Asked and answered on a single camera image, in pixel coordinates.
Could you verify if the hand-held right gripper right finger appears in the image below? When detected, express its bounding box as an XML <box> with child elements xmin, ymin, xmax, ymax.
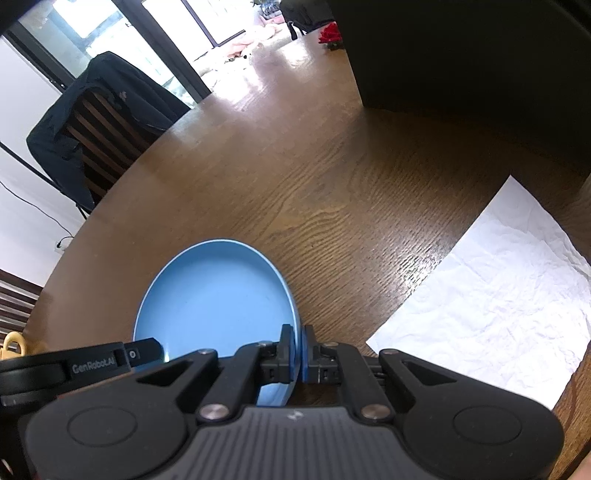
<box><xmin>302</xmin><ymin>324</ymin><xmax>455</xmax><ymax>423</ymax></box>

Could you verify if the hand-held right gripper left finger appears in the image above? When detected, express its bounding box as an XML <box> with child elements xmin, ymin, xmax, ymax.
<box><xmin>136</xmin><ymin>324</ymin><xmax>301</xmax><ymax>423</ymax></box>

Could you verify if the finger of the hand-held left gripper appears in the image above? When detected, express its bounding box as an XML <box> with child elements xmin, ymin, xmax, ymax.
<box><xmin>124</xmin><ymin>338</ymin><xmax>168</xmax><ymax>373</ymax></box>

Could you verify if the shallow blue plate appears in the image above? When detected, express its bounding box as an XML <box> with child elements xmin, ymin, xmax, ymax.
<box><xmin>133</xmin><ymin>239</ymin><xmax>304</xmax><ymax>408</ymax></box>

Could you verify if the yellow mug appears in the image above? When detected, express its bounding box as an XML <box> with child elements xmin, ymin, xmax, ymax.
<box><xmin>0</xmin><ymin>330</ymin><xmax>27</xmax><ymax>359</ymax></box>

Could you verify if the dark wooden chair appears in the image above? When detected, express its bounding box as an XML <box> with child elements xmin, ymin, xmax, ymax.
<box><xmin>0</xmin><ymin>269</ymin><xmax>45</xmax><ymax>333</ymax></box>
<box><xmin>65</xmin><ymin>90</ymin><xmax>156</xmax><ymax>199</ymax></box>

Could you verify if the white paper napkin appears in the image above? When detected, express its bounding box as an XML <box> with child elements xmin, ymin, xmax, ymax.
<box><xmin>366</xmin><ymin>175</ymin><xmax>591</xmax><ymax>409</ymax></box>

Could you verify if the chair with dark jacket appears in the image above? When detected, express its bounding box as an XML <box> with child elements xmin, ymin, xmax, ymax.
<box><xmin>26</xmin><ymin>52</ymin><xmax>193</xmax><ymax>216</ymax></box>

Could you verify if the black framed glass door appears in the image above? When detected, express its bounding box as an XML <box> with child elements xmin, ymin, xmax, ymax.
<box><xmin>0</xmin><ymin>0</ymin><xmax>245</xmax><ymax>105</ymax></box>

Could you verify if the pink cloth pile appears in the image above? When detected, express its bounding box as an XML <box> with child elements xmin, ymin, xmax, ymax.
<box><xmin>228</xmin><ymin>25</ymin><xmax>278</xmax><ymax>54</ymax></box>

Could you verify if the black paper bag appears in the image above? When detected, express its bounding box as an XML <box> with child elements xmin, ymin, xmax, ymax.
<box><xmin>325</xmin><ymin>0</ymin><xmax>591</xmax><ymax>179</ymax></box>

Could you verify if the black backpack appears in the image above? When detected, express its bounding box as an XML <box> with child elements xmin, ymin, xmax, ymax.
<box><xmin>279</xmin><ymin>0</ymin><xmax>336</xmax><ymax>36</ymax></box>

